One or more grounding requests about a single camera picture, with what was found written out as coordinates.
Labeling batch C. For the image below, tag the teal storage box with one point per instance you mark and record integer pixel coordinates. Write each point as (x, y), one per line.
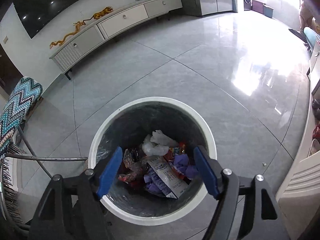
(268, 11)

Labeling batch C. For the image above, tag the light blue chair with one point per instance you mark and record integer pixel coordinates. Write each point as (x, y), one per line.
(311, 36)

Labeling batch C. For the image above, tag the beige sofa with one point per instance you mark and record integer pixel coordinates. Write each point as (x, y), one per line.
(298, 195)

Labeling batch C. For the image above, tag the standing person in beige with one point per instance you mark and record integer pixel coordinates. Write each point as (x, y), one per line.
(307, 19)

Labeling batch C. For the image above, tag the white plastic bag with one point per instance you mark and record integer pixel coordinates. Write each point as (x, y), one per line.
(158, 144)

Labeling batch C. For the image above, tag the zigzag patterned table cloth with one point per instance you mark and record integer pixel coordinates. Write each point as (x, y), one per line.
(24, 95)

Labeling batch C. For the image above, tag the grey white TV cabinet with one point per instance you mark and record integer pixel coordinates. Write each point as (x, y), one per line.
(95, 34)

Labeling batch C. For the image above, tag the white rimmed trash bin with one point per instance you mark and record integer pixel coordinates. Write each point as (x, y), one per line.
(141, 202)

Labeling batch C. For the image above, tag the golden tiger figurine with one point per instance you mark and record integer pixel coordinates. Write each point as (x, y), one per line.
(105, 11)

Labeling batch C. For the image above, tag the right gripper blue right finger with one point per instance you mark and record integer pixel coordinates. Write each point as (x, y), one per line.
(261, 218)

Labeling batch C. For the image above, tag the clear plastic bag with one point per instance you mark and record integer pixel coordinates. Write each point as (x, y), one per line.
(135, 160)

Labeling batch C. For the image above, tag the red snack wrapper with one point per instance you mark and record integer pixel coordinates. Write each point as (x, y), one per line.
(127, 178)

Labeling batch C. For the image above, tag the purple storage box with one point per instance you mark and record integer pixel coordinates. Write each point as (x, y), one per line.
(258, 6)

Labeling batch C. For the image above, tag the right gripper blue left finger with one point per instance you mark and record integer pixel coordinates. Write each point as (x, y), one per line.
(70, 207)

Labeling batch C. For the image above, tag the dark brown entrance door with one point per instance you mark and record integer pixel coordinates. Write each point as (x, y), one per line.
(9, 74)

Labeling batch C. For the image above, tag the golden dragon figurine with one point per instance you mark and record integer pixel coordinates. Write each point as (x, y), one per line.
(78, 25)

